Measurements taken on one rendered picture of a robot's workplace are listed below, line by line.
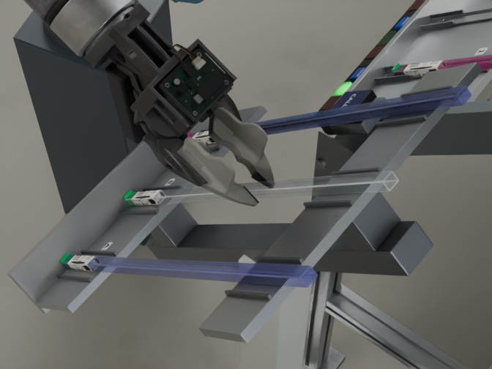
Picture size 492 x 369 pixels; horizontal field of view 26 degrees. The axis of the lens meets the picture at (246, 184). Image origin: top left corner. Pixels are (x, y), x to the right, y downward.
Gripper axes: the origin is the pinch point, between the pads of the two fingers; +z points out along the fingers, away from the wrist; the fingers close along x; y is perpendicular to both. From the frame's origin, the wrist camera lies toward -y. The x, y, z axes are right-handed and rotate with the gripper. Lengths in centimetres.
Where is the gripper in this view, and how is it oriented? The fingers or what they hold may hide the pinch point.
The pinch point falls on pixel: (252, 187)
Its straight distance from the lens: 104.1
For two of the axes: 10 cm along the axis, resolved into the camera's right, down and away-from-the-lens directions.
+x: 6.3, -6.7, 4.0
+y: 3.4, -2.3, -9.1
